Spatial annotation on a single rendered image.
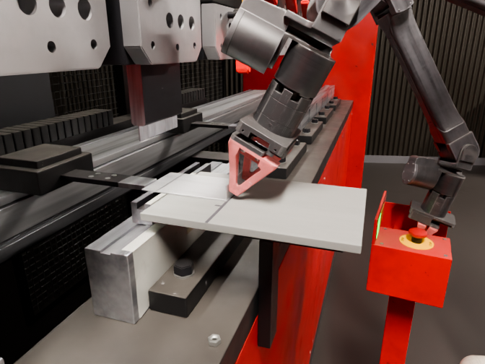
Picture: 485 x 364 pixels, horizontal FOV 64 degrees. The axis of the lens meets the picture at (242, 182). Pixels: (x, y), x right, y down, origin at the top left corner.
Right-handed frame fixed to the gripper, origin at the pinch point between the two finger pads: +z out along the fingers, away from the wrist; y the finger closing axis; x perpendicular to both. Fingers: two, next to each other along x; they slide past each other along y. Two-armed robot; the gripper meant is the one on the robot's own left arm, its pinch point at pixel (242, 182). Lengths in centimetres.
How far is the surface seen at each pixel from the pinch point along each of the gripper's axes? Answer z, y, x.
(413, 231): 6, -37, 34
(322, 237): -4.3, 10.1, 11.8
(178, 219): 3.5, 10.5, -3.3
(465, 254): 56, -192, 117
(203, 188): 3.9, 0.3, -4.4
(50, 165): 13.1, 3.4, -26.8
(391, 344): 36, -40, 49
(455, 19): -74, -402, 55
